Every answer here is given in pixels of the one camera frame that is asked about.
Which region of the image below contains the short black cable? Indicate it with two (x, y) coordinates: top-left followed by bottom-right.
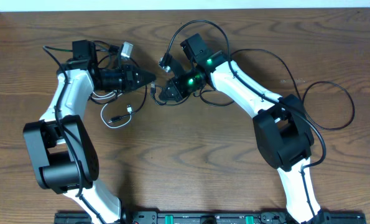
(90, 40), (149, 124)

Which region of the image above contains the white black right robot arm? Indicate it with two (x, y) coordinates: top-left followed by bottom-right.
(159, 50), (324, 223)

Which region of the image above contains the black mounting rail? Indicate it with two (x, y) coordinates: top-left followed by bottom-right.
(53, 210), (368, 224)

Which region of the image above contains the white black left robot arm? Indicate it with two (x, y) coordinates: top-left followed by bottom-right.
(23, 58), (156, 223)

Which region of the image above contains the white cable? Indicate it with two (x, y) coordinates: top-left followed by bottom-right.
(91, 90), (133, 130)

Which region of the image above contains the long black cable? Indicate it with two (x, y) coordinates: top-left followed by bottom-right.
(198, 48), (356, 131)

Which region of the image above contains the small black cable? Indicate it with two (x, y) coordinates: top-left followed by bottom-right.
(149, 82), (192, 106)

